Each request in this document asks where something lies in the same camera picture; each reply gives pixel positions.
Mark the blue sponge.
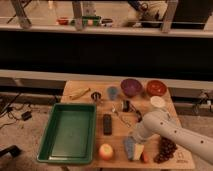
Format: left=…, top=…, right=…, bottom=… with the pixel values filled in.
left=123, top=136, right=136, bottom=161

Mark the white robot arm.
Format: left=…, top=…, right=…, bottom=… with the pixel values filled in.
left=131, top=109, right=213, bottom=165

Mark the orange carrot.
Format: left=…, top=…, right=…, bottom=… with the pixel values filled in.
left=141, top=151, right=149, bottom=163

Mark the bunch of dark grapes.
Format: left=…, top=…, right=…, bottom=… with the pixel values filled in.
left=154, top=137, right=177, bottom=163

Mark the metal spoon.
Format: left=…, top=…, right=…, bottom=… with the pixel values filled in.
left=112, top=107, right=131, bottom=128

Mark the red yellow apple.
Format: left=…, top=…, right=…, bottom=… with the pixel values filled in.
left=99, top=143, right=114, bottom=160

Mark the black remote control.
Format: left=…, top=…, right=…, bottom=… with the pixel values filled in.
left=103, top=114, right=112, bottom=135

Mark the black binder clip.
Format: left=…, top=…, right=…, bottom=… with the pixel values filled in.
left=122, top=100, right=130, bottom=112

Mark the white cup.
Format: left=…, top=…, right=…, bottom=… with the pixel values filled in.
left=150, top=96, right=166, bottom=110

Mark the purple bowl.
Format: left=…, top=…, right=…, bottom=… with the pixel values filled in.
left=120, top=78, right=143, bottom=97

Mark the red bowl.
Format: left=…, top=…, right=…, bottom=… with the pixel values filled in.
left=146, top=80, right=167, bottom=96

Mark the green plastic tray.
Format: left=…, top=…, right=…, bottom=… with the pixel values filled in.
left=37, top=103, right=96, bottom=165

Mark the yellow banana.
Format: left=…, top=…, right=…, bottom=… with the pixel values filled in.
left=69, top=88, right=90, bottom=100

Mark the black power adapter on floor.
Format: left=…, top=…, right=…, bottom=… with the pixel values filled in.
left=21, top=111, right=32, bottom=121

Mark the black handled knife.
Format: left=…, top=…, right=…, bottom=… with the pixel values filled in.
left=130, top=103, right=142, bottom=122

